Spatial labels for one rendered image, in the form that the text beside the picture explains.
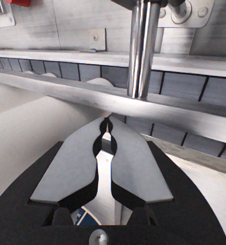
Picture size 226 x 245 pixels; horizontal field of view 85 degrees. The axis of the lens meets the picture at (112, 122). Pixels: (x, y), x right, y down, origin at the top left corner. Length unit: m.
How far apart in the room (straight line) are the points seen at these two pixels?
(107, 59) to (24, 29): 0.24
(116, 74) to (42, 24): 0.20
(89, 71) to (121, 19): 0.08
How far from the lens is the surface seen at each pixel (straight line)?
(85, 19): 0.25
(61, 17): 0.28
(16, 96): 0.19
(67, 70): 0.22
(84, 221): 0.56
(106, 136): 0.16
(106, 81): 0.16
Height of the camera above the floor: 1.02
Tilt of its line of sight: 47 degrees down
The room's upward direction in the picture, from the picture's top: 133 degrees counter-clockwise
